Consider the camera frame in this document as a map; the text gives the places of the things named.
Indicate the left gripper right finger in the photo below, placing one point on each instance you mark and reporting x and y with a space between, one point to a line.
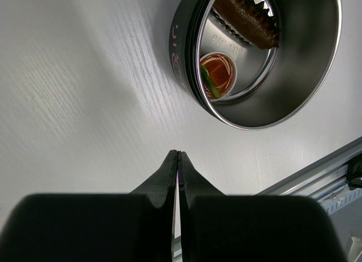
219 227

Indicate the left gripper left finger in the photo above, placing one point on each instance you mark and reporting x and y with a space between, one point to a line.
137 226

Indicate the small noodle soup cup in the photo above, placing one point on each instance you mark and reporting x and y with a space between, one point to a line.
218 74

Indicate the round steel lunch box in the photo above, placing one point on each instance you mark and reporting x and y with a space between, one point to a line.
272 85

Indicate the spiky dark sea cucumber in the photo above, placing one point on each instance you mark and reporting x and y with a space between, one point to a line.
249 21

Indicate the white slotted cable duct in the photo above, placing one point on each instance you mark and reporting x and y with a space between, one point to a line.
339 199

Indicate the aluminium mounting rail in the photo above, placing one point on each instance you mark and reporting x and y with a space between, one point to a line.
315 181

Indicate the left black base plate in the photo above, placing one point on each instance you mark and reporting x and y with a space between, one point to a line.
353 176

